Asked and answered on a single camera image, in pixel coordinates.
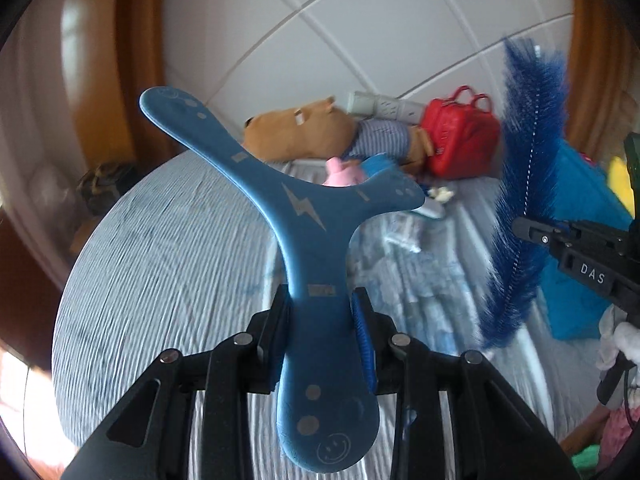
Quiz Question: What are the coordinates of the blue plastic crate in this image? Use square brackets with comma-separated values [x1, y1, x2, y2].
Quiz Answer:
[542, 137, 633, 341]

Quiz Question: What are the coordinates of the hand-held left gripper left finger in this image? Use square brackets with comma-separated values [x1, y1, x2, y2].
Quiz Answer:
[62, 284, 291, 480]

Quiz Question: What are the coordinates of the dark small box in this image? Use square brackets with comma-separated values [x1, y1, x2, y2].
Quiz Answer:
[77, 162, 138, 216]

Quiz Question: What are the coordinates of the blue boomerang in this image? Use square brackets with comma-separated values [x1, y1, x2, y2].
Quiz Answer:
[139, 86, 426, 476]

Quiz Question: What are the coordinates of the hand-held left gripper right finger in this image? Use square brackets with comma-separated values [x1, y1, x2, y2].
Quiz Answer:
[350, 287, 581, 480]

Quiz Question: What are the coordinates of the brown plush in striped shirt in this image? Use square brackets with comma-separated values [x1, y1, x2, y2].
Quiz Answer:
[243, 96, 436, 176]

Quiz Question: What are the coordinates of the white flat packet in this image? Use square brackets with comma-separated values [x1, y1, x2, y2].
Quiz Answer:
[385, 215, 423, 253]

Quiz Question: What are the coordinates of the pink pig plush blue shirt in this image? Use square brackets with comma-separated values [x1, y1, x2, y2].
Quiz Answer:
[325, 152, 401, 188]

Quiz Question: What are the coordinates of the green cloth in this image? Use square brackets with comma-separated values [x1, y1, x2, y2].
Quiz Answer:
[575, 452, 606, 480]

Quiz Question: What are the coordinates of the blue feather brush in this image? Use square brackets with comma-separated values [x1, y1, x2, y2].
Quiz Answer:
[475, 35, 571, 351]

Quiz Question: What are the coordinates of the yellow plush toy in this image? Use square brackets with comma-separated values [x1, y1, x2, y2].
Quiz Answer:
[609, 156, 632, 206]

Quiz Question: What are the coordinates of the wooden wall trim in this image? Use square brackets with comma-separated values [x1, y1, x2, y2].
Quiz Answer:
[565, 0, 640, 151]
[115, 0, 168, 166]

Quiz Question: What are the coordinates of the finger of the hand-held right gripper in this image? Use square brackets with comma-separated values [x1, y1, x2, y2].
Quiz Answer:
[511, 216, 572, 249]

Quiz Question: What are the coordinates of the red toy suitcase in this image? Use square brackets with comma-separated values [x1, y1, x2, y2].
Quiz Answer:
[419, 85, 502, 180]

